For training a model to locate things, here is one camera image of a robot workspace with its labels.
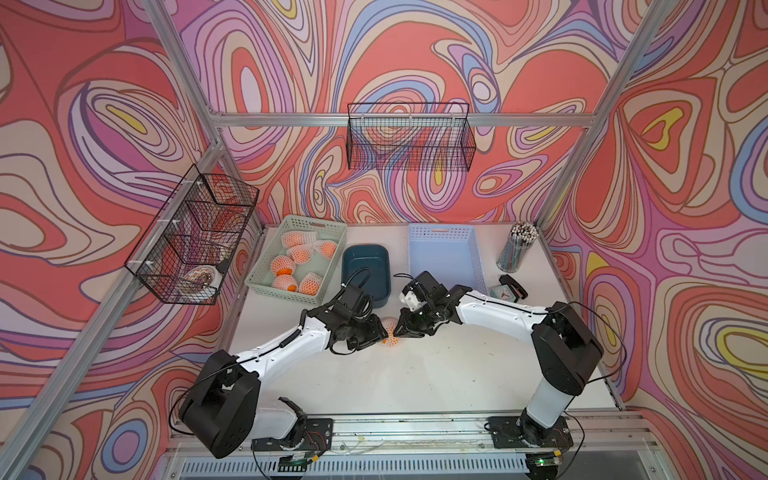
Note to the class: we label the small teal alarm clock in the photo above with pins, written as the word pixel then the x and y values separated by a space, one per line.
pixel 503 292

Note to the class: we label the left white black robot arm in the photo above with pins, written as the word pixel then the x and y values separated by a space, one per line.
pixel 221 407

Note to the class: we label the black wire basket left wall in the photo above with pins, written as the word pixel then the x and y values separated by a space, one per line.
pixel 201 223

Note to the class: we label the netted orange front left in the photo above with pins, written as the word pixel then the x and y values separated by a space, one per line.
pixel 285 282

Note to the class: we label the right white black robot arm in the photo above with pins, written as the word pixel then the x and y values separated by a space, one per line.
pixel 567 351

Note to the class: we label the cup of pencils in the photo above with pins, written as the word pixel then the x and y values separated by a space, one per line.
pixel 522 236

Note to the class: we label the dark teal plastic tub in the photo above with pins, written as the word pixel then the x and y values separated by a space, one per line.
pixel 367 267

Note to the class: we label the black wire basket wall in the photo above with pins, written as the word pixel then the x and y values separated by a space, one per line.
pixel 410 136
pixel 201 223

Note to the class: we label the item in left wire basket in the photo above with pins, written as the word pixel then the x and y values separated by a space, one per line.
pixel 200 283

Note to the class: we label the netted orange left middle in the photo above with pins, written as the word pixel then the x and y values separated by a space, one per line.
pixel 282 265

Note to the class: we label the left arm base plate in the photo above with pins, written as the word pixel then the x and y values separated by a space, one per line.
pixel 312 435

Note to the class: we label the netted orange back right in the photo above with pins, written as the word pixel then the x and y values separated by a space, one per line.
pixel 326 248

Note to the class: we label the black wire basket back wall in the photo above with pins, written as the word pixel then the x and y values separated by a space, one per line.
pixel 410 136

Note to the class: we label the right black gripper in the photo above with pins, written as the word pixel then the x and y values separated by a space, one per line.
pixel 407 329

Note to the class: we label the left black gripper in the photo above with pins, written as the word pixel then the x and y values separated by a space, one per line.
pixel 376 333

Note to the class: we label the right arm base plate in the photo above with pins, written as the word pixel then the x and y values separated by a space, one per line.
pixel 513 432

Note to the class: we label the light blue plastic basket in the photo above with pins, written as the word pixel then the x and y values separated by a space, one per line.
pixel 449 252

